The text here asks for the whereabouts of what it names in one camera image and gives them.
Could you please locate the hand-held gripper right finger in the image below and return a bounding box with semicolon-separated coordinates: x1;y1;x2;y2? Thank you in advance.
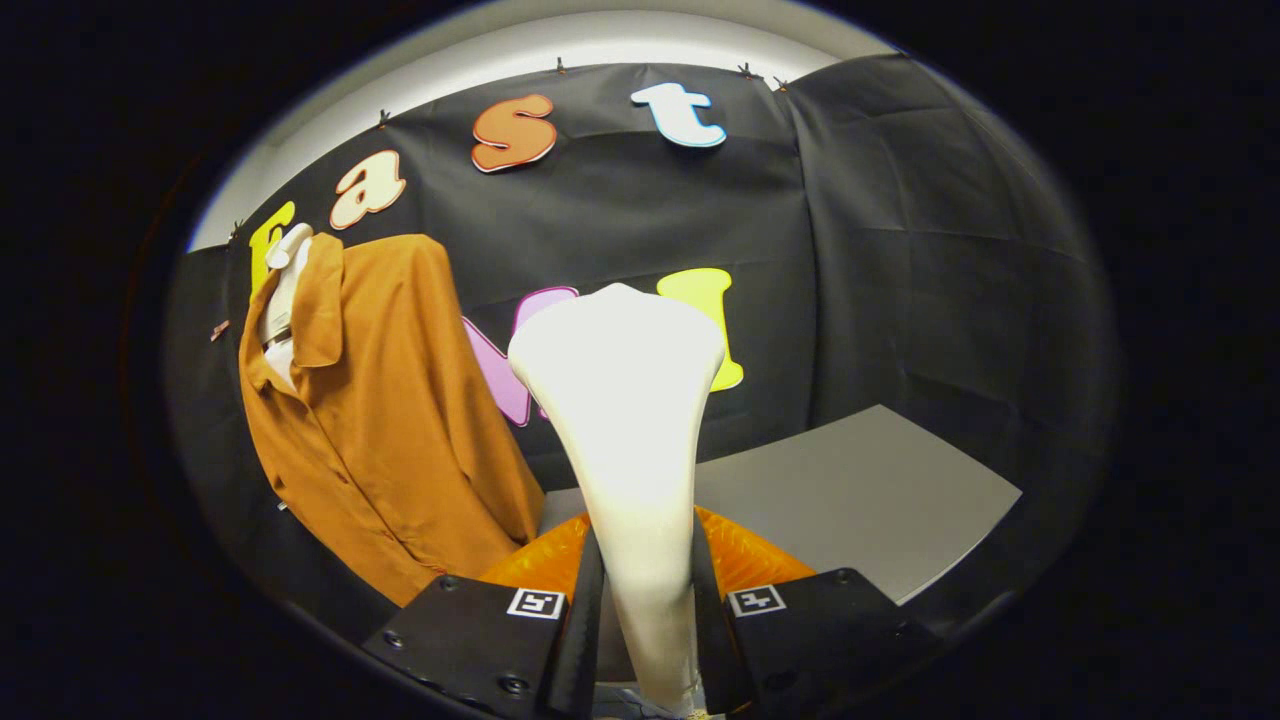
690;507;941;717

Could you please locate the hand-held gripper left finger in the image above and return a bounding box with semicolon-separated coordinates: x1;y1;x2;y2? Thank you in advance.
362;513;607;720

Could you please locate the white garment steamer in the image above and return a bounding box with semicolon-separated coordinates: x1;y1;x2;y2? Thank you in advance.
508;283;728;716

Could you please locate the brown button-up shirt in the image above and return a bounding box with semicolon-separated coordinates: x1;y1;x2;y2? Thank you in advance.
238;233;546;608

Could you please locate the black backdrop cloth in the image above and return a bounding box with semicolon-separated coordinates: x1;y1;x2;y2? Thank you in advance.
165;52;1116;641

